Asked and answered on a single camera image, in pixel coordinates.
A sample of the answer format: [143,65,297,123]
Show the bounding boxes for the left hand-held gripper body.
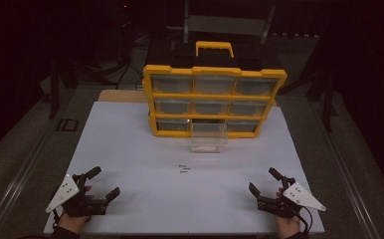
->
[45,172,110,219]

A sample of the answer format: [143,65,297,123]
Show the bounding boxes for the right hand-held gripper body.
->
[256,176,327,220]

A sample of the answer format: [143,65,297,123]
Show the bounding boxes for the clear plastic drawer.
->
[189,119,230,154]

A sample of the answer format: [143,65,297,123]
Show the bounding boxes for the person's left hand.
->
[57,184,95,235]

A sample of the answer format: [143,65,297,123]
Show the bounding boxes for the person's right hand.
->
[275,187,302,239]

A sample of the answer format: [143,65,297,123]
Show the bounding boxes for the pale small parts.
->
[192,144,220,152]

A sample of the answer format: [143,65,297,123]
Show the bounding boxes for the black stand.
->
[48,56,82,120]
[307,63,339,133]

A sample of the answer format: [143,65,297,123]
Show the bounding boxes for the yellow black storage organizer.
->
[142,39,288,139]

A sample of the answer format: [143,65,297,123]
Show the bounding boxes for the set of closed organizer drawers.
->
[150,74,280,133]

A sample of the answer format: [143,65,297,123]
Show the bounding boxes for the black tripod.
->
[80,0,138,88]

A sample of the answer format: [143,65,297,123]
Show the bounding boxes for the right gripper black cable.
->
[292,206,314,234]

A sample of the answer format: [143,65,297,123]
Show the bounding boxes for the grey metal rail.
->
[312,99,380,239]
[0,127,54,237]

